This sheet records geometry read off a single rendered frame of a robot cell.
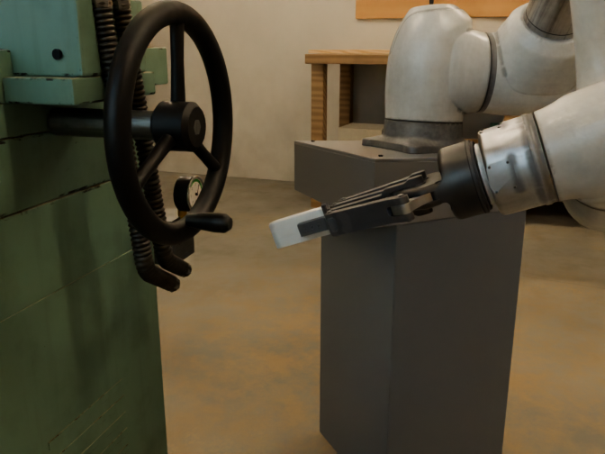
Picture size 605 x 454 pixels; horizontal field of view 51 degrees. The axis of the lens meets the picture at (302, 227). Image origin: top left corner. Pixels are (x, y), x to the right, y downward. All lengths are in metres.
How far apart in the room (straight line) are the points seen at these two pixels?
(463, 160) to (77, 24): 0.44
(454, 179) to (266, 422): 1.14
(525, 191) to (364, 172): 0.53
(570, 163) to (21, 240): 0.62
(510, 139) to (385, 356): 0.70
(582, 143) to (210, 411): 1.30
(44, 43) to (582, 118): 0.57
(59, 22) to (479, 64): 0.76
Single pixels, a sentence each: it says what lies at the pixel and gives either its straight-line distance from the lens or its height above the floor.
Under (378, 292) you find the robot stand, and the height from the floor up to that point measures 0.45.
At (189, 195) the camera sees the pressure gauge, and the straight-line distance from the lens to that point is 1.08.
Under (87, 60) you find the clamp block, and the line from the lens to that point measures 0.79.
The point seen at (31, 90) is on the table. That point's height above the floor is 0.86.
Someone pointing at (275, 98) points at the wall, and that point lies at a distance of 4.33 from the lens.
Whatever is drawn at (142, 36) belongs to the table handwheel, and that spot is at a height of 0.91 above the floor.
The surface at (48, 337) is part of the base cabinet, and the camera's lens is 0.91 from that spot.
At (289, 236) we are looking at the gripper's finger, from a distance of 0.71.
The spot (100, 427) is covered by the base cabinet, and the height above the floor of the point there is 0.34.
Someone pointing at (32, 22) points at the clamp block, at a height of 0.93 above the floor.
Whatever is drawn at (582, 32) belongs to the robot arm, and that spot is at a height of 0.92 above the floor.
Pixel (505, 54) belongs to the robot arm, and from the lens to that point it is 1.26.
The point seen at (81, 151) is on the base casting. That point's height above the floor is 0.76.
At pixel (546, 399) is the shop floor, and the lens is 1.87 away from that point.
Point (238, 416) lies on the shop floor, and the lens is 1.69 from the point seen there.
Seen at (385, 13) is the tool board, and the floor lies 1.07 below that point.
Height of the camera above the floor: 0.91
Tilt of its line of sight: 16 degrees down
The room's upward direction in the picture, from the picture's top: straight up
